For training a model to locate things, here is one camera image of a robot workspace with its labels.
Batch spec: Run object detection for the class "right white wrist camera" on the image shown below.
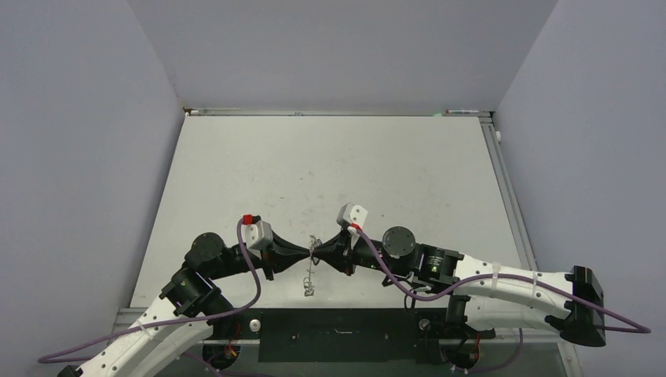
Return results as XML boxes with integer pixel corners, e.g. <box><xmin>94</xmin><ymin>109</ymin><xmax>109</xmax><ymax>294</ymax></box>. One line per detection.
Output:
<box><xmin>336</xmin><ymin>203</ymin><xmax>368</xmax><ymax>228</ymax></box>

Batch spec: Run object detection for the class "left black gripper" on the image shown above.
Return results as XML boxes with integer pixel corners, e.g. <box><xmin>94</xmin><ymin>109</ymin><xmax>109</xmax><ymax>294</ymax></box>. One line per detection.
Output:
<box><xmin>209</xmin><ymin>229</ymin><xmax>310</xmax><ymax>280</ymax></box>

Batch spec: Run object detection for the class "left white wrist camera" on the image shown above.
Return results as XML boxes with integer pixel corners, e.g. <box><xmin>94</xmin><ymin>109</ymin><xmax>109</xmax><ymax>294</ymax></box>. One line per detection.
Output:
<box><xmin>244</xmin><ymin>221</ymin><xmax>273</xmax><ymax>255</ymax></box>

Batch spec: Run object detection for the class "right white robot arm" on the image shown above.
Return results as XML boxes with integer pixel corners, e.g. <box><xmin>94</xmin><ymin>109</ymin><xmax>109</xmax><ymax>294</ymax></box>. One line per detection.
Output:
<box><xmin>313</xmin><ymin>226</ymin><xmax>606</xmax><ymax>347</ymax></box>

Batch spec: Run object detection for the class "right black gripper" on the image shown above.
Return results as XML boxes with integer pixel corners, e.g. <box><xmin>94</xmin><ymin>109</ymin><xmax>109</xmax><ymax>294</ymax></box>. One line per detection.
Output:
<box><xmin>313</xmin><ymin>229</ymin><xmax>410</xmax><ymax>276</ymax></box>

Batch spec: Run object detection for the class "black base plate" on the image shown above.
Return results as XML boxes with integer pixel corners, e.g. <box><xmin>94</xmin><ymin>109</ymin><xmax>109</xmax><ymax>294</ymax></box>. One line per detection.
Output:
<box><xmin>202</xmin><ymin>308</ymin><xmax>496</xmax><ymax>368</ymax></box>

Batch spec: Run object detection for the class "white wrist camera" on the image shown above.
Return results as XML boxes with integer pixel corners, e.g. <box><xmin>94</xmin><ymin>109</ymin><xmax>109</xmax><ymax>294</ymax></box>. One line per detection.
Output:
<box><xmin>244</xmin><ymin>221</ymin><xmax>273</xmax><ymax>255</ymax></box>
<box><xmin>336</xmin><ymin>203</ymin><xmax>368</xmax><ymax>228</ymax></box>

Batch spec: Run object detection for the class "metal keyring disc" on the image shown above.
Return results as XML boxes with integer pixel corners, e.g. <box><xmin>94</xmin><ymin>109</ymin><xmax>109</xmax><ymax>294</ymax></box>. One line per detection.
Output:
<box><xmin>302</xmin><ymin>236</ymin><xmax>322</xmax><ymax>298</ymax></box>

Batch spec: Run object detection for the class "aluminium frame rail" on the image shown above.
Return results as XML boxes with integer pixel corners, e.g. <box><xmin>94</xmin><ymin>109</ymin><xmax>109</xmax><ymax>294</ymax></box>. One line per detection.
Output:
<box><xmin>478</xmin><ymin>115</ymin><xmax>579</xmax><ymax>345</ymax></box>

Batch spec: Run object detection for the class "marker pen on rail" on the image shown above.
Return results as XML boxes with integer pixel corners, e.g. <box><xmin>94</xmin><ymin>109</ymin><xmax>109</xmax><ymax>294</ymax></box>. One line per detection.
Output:
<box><xmin>445</xmin><ymin>109</ymin><xmax>481</xmax><ymax>115</ymax></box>

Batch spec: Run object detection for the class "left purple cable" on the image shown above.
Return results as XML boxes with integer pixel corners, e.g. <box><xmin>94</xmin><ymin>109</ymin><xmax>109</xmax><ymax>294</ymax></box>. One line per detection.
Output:
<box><xmin>37</xmin><ymin>214</ymin><xmax>262</xmax><ymax>364</ymax></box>

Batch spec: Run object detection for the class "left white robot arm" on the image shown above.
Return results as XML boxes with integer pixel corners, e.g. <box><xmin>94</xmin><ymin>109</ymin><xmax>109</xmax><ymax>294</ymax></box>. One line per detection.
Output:
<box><xmin>40</xmin><ymin>232</ymin><xmax>311</xmax><ymax>376</ymax></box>

